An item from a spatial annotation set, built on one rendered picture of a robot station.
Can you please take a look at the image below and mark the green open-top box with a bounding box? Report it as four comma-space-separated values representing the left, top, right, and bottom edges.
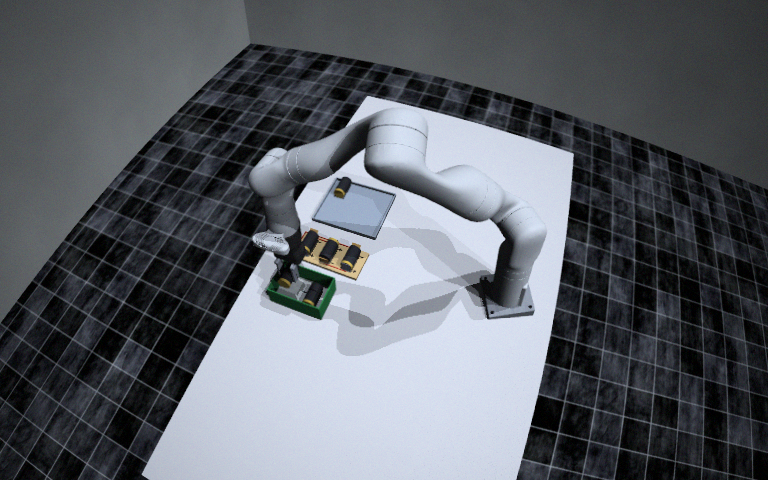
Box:
267, 265, 335, 320

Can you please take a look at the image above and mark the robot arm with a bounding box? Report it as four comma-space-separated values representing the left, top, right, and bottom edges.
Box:
248, 108, 547, 308

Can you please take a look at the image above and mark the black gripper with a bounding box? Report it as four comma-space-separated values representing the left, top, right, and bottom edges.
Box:
252, 210, 306, 282

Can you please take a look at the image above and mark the black battery with gold end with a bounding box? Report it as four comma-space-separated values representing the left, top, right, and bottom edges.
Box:
302, 282, 323, 307
319, 238, 339, 262
302, 230, 319, 255
278, 262, 293, 288
341, 245, 361, 270
334, 176, 352, 198

